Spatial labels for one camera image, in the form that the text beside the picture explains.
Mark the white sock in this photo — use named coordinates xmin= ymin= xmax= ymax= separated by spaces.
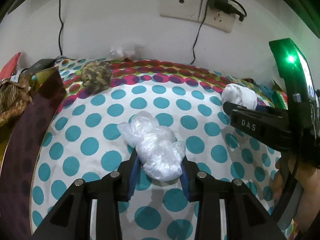
xmin=221 ymin=83 xmax=258 ymax=110

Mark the clear plastic bag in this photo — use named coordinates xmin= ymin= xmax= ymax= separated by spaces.
xmin=117 ymin=111 xmax=186 ymax=182

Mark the braided rope ball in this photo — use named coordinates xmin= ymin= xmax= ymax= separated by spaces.
xmin=81 ymin=60 xmax=112 ymax=94

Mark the brown patterned snack bag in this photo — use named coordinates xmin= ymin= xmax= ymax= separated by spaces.
xmin=0 ymin=74 xmax=32 ymax=127

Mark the person right hand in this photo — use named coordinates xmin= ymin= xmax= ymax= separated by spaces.
xmin=271 ymin=154 xmax=320 ymax=234

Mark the red green medicine box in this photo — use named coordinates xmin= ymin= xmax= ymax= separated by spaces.
xmin=272 ymin=80 xmax=288 ymax=110

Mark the polka dot bed sheet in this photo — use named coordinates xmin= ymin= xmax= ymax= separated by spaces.
xmin=30 ymin=59 xmax=280 ymax=231

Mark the crumpled white tissue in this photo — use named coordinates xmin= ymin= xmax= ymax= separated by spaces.
xmin=109 ymin=43 xmax=144 ymax=61

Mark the gold tin box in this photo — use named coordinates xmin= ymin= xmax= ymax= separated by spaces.
xmin=1 ymin=67 xmax=66 ymax=239

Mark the black flat device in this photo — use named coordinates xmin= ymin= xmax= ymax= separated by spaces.
xmin=22 ymin=59 xmax=56 ymax=75

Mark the red plastic bag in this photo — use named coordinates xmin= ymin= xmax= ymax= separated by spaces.
xmin=0 ymin=52 xmax=21 ymax=80

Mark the white wall socket plate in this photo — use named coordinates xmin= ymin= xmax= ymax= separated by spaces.
xmin=159 ymin=0 xmax=235 ymax=33

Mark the black hanging cable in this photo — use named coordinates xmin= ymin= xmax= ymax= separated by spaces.
xmin=57 ymin=0 xmax=72 ymax=57

